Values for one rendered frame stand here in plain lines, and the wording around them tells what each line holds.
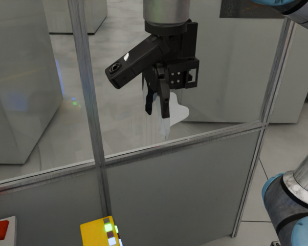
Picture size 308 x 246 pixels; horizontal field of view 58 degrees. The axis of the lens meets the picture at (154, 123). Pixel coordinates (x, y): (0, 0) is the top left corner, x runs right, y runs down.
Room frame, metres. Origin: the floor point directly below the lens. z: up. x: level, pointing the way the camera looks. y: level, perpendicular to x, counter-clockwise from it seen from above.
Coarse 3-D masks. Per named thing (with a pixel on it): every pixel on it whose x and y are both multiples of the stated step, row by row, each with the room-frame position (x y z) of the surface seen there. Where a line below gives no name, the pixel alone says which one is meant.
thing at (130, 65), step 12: (156, 36) 0.46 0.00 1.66; (132, 48) 0.47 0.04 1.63; (144, 48) 0.45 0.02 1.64; (156, 48) 0.44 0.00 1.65; (168, 48) 0.45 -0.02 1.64; (120, 60) 0.45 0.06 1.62; (132, 60) 0.43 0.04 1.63; (144, 60) 0.43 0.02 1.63; (156, 60) 0.44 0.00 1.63; (108, 72) 0.44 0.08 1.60; (120, 72) 0.42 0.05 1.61; (132, 72) 0.42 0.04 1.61; (120, 84) 0.42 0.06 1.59
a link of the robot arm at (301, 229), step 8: (296, 216) 0.41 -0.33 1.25; (304, 216) 0.40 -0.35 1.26; (280, 224) 0.41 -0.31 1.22; (288, 224) 0.40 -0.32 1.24; (296, 224) 0.38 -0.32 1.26; (304, 224) 0.37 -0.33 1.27; (280, 232) 0.40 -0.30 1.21; (288, 232) 0.38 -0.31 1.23; (296, 232) 0.36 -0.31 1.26; (304, 232) 0.36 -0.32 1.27; (280, 240) 0.39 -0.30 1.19; (288, 240) 0.37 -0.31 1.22; (296, 240) 0.34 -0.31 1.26; (304, 240) 0.34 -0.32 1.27
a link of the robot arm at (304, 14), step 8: (256, 0) 0.30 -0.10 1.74; (264, 0) 0.29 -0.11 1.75; (272, 0) 0.29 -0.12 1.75; (280, 0) 0.29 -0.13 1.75; (288, 0) 0.29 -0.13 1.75; (296, 0) 0.31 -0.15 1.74; (304, 0) 0.31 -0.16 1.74; (272, 8) 0.34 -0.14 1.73; (280, 8) 0.33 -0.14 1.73; (288, 8) 0.32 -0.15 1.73; (296, 8) 0.32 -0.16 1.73; (304, 8) 0.31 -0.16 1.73; (288, 16) 0.33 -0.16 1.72; (296, 16) 0.33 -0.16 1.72; (304, 16) 0.32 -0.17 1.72; (304, 24) 0.33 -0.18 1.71
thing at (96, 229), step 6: (108, 216) 0.54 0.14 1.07; (90, 222) 0.52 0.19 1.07; (96, 222) 0.52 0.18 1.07; (102, 222) 0.52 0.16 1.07; (84, 228) 0.50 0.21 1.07; (90, 228) 0.50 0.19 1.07; (96, 228) 0.50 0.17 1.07; (102, 228) 0.50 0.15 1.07; (114, 228) 0.50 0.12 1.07; (84, 234) 0.48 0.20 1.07; (90, 234) 0.48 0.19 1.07; (96, 234) 0.48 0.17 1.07; (102, 234) 0.48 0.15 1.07; (114, 234) 0.48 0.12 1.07; (84, 240) 0.46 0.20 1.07; (90, 240) 0.46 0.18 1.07; (96, 240) 0.46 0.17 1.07; (102, 240) 0.46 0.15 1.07; (108, 240) 0.46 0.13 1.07
